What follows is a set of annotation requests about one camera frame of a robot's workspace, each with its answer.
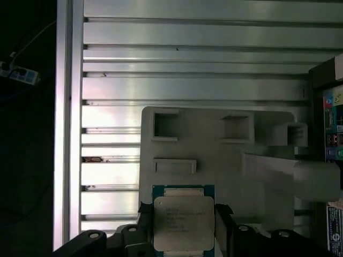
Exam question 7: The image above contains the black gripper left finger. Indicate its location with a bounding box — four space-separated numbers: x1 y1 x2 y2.
52 201 155 257

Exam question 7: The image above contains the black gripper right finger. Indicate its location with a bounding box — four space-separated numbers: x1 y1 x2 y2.
215 203 333 257

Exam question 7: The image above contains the CPU with silver top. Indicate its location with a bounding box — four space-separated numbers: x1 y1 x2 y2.
152 184 217 257

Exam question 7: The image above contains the grey plastic parts rack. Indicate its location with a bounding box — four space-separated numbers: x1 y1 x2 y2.
138 105 341 235

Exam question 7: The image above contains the silver power supply with label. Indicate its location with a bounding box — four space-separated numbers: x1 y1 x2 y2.
325 202 343 257

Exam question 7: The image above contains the grey open PC case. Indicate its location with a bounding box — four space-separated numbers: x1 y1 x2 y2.
307 52 343 257

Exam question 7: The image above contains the white power strip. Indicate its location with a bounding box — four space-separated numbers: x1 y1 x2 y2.
0 61 41 86

